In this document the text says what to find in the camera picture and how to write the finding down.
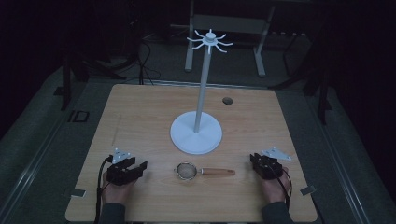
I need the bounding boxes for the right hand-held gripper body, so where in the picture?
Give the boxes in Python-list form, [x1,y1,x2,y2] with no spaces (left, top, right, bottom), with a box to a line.
[256,147,292,181]

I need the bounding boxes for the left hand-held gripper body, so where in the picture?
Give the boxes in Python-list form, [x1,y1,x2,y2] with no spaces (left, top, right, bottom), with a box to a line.
[106,147,135,187]

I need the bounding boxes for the person's left hand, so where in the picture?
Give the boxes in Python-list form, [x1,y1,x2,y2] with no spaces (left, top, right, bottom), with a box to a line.
[101,171,138,206]

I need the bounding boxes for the person's right hand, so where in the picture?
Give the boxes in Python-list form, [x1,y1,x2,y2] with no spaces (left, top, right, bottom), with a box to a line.
[261,167,292,204]

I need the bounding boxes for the grey table edge clip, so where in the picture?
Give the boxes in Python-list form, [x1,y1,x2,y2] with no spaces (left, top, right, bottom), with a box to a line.
[70,188,87,199]
[300,185,318,197]

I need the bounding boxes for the white hook stand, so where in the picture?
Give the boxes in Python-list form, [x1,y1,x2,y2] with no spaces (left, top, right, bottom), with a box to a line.
[169,28,234,156]

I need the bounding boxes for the dark metal stand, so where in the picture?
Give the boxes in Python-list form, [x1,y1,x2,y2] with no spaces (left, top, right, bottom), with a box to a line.
[53,50,127,112]
[269,29,333,126]

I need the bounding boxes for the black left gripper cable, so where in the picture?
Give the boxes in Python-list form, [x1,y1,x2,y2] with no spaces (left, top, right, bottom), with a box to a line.
[94,155,114,224]

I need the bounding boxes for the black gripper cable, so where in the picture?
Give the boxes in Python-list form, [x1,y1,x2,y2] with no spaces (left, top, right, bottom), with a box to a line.
[269,163,294,210]
[94,155,114,224]

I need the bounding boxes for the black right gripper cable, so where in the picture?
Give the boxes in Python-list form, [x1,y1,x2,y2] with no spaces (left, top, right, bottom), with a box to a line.
[269,163,294,210]

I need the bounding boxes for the mesh strainer with wooden handle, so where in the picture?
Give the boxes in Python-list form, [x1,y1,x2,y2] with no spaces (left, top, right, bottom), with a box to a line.
[174,161,236,181]

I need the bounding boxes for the black floor cables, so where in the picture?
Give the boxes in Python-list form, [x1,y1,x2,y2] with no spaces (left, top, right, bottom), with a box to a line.
[135,38,163,86]

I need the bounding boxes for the white metal desk frame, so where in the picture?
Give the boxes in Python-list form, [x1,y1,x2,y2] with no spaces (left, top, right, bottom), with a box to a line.
[184,0,277,78]

